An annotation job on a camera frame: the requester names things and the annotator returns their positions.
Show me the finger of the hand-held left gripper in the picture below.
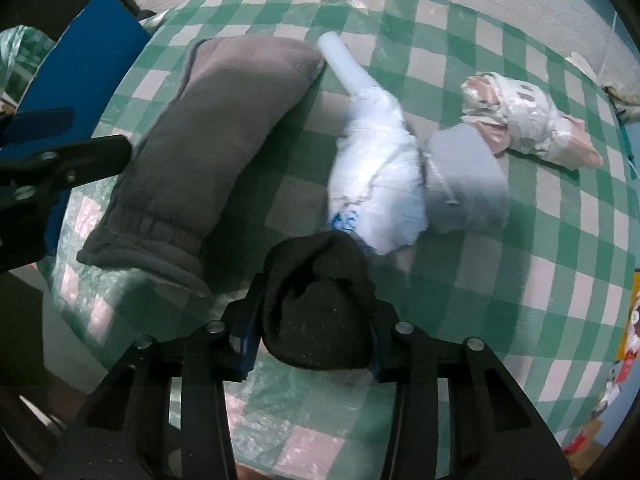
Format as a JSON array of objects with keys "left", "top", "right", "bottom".
[
  {"left": 0, "top": 107, "right": 76, "bottom": 147},
  {"left": 0, "top": 135, "right": 132, "bottom": 202}
]

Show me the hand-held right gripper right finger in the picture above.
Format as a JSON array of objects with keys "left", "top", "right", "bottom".
[{"left": 366, "top": 300, "right": 571, "bottom": 480}]

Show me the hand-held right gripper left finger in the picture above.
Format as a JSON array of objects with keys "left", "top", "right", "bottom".
[{"left": 65, "top": 271, "right": 267, "bottom": 480}]

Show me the blue-sided cardboard box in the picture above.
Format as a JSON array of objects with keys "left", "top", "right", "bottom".
[{"left": 15, "top": 0, "right": 152, "bottom": 261}]

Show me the black sock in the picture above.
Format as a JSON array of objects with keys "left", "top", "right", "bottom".
[{"left": 260, "top": 231, "right": 377, "bottom": 372}]

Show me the grey fleece cloth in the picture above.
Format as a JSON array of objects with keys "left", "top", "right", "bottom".
[{"left": 76, "top": 37, "right": 328, "bottom": 297}]

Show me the white plastic bundle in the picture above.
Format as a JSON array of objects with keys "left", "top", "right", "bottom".
[{"left": 327, "top": 87, "right": 430, "bottom": 256}]

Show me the clear plastic pink bundle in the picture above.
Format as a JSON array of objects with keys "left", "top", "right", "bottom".
[{"left": 460, "top": 72, "right": 604, "bottom": 170}]

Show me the green checkered plastic table cover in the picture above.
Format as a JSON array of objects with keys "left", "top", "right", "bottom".
[{"left": 0, "top": 25, "right": 57, "bottom": 111}]

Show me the gray folded cloth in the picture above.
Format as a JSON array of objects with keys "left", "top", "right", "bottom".
[{"left": 425, "top": 124, "right": 510, "bottom": 233}]

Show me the colourful printed packet pile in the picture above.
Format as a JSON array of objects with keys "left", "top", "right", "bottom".
[{"left": 562, "top": 270, "right": 640, "bottom": 453}]

